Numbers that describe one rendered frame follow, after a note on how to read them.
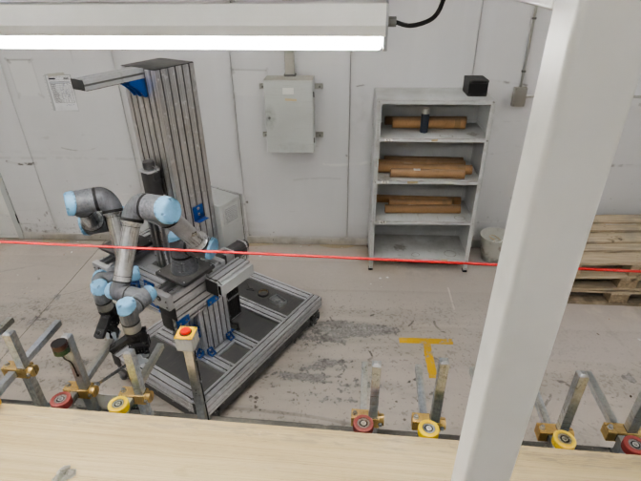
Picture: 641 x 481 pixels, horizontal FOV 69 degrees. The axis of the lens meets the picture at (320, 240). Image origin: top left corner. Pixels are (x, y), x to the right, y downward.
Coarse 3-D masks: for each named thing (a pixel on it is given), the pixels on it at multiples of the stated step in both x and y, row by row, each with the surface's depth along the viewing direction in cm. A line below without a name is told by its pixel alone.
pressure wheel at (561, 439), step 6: (558, 432) 177; (564, 432) 177; (552, 438) 176; (558, 438) 175; (564, 438) 174; (570, 438) 175; (552, 444) 176; (558, 444) 173; (564, 444) 173; (570, 444) 173
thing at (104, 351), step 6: (108, 342) 229; (102, 348) 225; (108, 348) 226; (102, 354) 222; (96, 360) 219; (102, 360) 222; (90, 366) 215; (96, 366) 217; (90, 372) 212; (90, 378) 212; (72, 396) 200; (78, 396) 204; (72, 402) 200
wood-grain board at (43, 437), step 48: (0, 432) 180; (48, 432) 180; (96, 432) 180; (144, 432) 180; (192, 432) 179; (240, 432) 179; (288, 432) 179; (336, 432) 179; (0, 480) 164; (48, 480) 163; (96, 480) 163; (144, 480) 163; (192, 480) 163; (240, 480) 163; (288, 480) 162; (336, 480) 162; (384, 480) 162; (432, 480) 162; (528, 480) 162; (576, 480) 161; (624, 480) 161
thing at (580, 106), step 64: (576, 0) 28; (640, 0) 28; (576, 64) 30; (640, 64) 29; (576, 128) 32; (576, 192) 34; (512, 256) 38; (576, 256) 36; (512, 320) 40; (512, 384) 44; (512, 448) 48
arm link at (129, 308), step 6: (120, 300) 192; (126, 300) 192; (132, 300) 192; (120, 306) 189; (126, 306) 189; (132, 306) 191; (138, 306) 195; (120, 312) 190; (126, 312) 190; (132, 312) 191; (138, 312) 195; (120, 318) 192; (126, 318) 191; (132, 318) 192; (138, 318) 196; (126, 324) 193; (132, 324) 194
